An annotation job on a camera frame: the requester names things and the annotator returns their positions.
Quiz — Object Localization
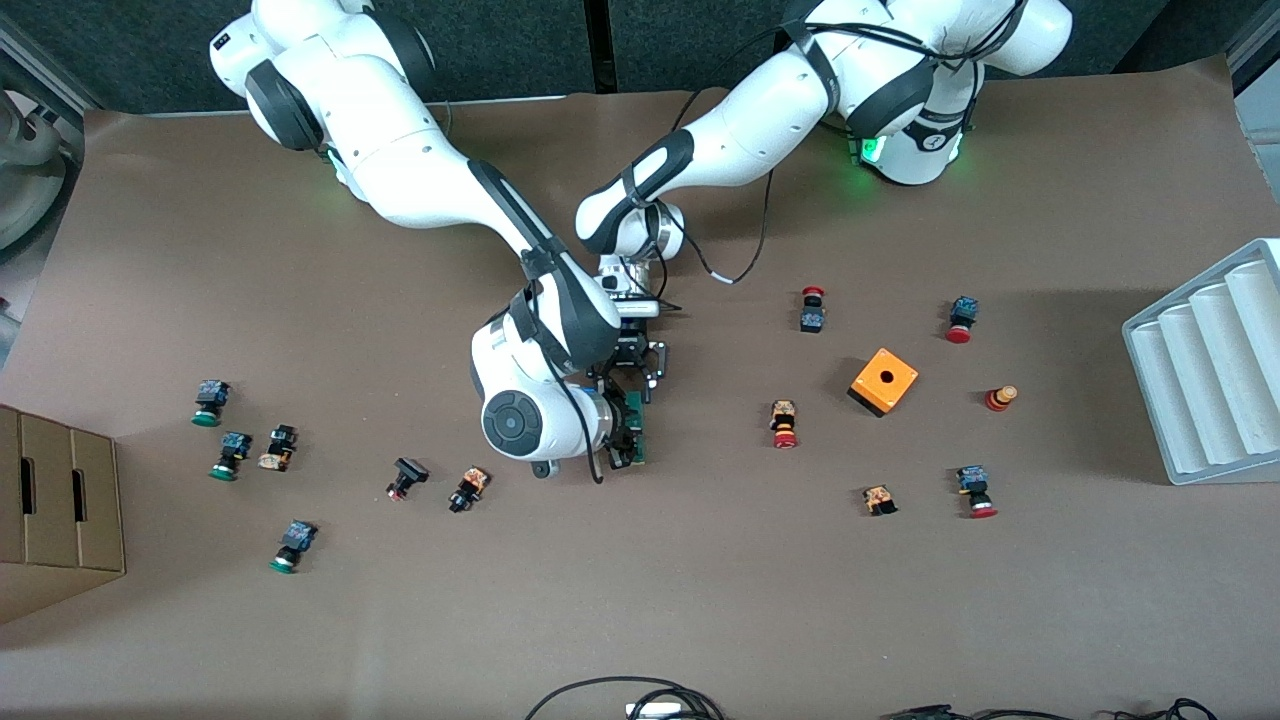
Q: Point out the thin black cable with connector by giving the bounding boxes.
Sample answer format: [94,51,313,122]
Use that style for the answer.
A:
[880,697,1219,720]

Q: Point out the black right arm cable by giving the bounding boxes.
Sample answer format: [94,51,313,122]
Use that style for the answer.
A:
[520,250,611,486]

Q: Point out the white ribbed tray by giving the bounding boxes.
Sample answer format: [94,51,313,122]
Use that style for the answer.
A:
[1121,237,1280,487]

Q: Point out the black selector switch orange block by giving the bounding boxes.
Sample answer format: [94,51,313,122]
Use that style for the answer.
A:
[448,465,492,515]
[257,424,299,473]

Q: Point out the green mushroom push button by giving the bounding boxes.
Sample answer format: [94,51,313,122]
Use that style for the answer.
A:
[269,519,319,575]
[208,431,253,482]
[191,379,232,428]

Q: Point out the black square indicator red terminals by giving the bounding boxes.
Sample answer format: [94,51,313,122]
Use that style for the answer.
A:
[385,456,431,502]

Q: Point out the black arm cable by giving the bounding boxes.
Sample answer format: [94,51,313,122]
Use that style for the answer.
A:
[655,0,1026,286]
[520,250,611,486]

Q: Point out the brown cardboard box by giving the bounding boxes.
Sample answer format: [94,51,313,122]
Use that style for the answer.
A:
[0,404,127,626]

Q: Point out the black looping table cable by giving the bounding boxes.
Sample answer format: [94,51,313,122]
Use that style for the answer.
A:
[525,677,726,720]

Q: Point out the grey aluminium frame bar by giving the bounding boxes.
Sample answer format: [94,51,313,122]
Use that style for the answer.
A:
[0,15,101,111]

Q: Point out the green load switch white handle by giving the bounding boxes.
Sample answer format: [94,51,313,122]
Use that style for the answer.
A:
[622,390,654,469]

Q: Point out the orange button box with hole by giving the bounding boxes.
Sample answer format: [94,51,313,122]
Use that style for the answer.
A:
[848,347,920,418]

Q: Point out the grey rounded stand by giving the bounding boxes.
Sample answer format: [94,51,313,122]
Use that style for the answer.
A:
[0,90,69,251]

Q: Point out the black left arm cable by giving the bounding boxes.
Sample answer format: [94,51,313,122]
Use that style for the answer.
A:
[655,0,1026,286]

